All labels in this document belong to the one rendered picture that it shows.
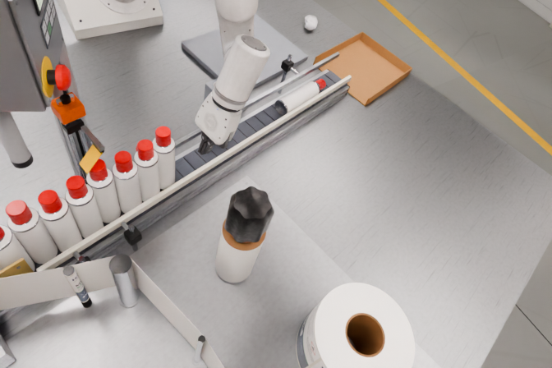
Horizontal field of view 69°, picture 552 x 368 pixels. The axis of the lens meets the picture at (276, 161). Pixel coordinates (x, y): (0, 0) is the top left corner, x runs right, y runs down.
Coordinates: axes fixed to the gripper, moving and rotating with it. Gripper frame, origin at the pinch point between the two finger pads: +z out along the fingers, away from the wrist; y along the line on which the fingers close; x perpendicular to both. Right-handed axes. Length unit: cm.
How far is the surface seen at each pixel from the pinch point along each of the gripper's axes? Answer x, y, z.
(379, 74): 81, 7, -18
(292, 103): 31.0, 2.3, -9.6
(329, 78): 56, 0, -14
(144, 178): -20.6, 1.6, 1.4
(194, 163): -0.9, -0.6, 6.5
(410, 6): 315, -62, -10
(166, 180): -12.8, 1.7, 5.5
